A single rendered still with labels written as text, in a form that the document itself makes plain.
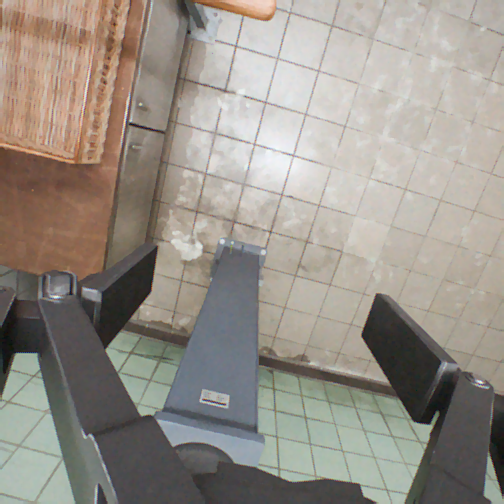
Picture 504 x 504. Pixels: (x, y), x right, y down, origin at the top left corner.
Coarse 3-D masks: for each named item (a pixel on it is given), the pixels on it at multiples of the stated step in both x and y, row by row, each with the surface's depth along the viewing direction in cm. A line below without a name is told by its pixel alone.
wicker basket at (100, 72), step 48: (0, 0) 88; (48, 0) 88; (96, 0) 88; (0, 48) 92; (48, 48) 92; (96, 48) 80; (0, 96) 96; (48, 96) 96; (96, 96) 88; (0, 144) 82; (48, 144) 100; (96, 144) 96
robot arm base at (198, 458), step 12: (180, 444) 55; (192, 444) 55; (204, 444) 55; (180, 456) 53; (192, 456) 53; (204, 456) 53; (216, 456) 54; (228, 456) 56; (192, 468) 52; (204, 468) 52; (216, 468) 53
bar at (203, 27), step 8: (192, 8) 120; (200, 8) 123; (208, 8) 137; (192, 16) 128; (200, 16) 127; (208, 16) 138; (216, 16) 138; (192, 24) 139; (200, 24) 135; (208, 24) 139; (216, 24) 139; (192, 32) 140; (200, 32) 140; (208, 32) 140; (216, 32) 140; (200, 40) 141; (208, 40) 141
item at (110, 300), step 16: (128, 256) 15; (144, 256) 15; (112, 272) 13; (128, 272) 14; (144, 272) 16; (96, 288) 11; (112, 288) 12; (128, 288) 14; (144, 288) 17; (96, 304) 11; (112, 304) 12; (128, 304) 15; (96, 320) 11; (112, 320) 13; (128, 320) 15; (112, 336) 13
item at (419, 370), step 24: (384, 312) 17; (384, 336) 16; (408, 336) 14; (384, 360) 16; (408, 360) 14; (432, 360) 12; (408, 384) 13; (432, 384) 12; (408, 408) 13; (432, 408) 12
